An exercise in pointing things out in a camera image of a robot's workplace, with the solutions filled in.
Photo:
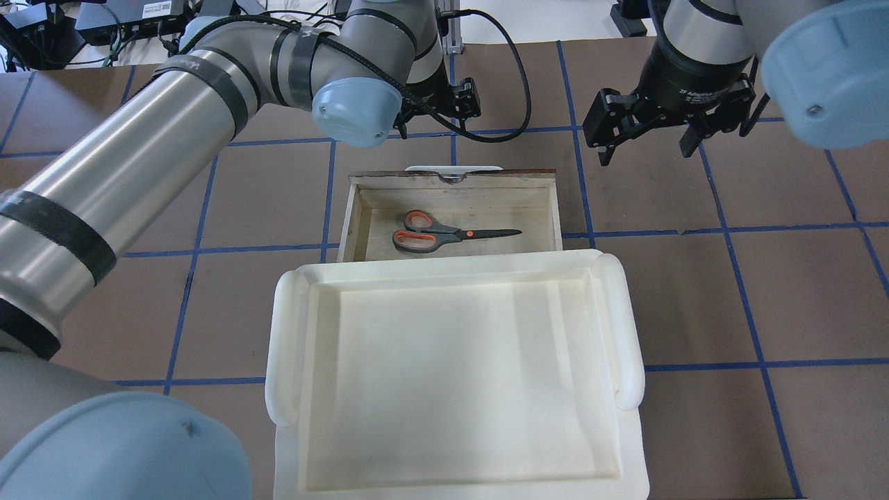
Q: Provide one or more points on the grey orange handled scissors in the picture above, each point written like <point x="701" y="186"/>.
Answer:
<point x="423" y="234"/>

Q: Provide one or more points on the black power adapter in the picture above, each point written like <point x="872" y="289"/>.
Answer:
<point x="628" y="17"/>

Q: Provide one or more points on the wooden drawer with white handle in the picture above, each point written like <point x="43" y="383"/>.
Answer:
<point x="469" y="198"/>

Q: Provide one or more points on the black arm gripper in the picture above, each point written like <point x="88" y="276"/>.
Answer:
<point x="686" y="81"/>

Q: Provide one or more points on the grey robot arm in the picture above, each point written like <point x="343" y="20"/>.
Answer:
<point x="68" y="435"/>
<point x="823" y="63"/>

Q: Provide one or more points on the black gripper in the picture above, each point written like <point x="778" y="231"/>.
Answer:
<point x="461" y="98"/>

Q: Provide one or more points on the white plastic tray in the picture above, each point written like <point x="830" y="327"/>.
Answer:
<point x="505" y="376"/>

